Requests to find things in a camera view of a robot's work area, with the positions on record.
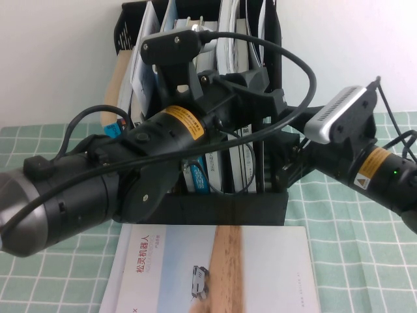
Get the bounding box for black plastic book holder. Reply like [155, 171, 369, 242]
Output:
[113, 0, 290, 226]

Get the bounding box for thin black wire loop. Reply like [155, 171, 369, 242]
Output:
[182, 128, 257, 195]

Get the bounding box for black cable with orange plug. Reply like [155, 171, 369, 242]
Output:
[60, 104, 130, 157]

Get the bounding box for light blue cover book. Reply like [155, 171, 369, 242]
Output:
[152, 0, 179, 85]

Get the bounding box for thin white printed booklet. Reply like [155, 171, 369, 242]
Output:
[131, 1, 160, 115]

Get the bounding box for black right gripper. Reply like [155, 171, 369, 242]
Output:
[280, 104, 408, 216]

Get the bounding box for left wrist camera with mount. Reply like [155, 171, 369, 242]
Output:
[139, 23, 218, 102]

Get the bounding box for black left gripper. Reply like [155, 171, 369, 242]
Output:
[128, 67, 288, 164]

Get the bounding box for thin plain white book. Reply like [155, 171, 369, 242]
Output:
[229, 0, 250, 193]

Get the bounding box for blue spine book tan pages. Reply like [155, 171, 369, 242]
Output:
[101, 48, 131, 138]

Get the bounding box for blue spine book white characters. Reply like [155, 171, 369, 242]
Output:
[186, 16, 212, 196]

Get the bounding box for black right camera cable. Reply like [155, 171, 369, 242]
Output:
[374, 75, 417, 164]

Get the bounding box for green white checked tablecloth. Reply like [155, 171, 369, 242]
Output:
[0, 112, 417, 313]

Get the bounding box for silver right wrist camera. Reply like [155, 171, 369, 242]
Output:
[303, 76, 382, 147]

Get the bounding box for thick white spine orange-top book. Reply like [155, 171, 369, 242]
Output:
[201, 21, 225, 193]

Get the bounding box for white book with sandy road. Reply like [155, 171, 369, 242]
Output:
[99, 223, 322, 313]

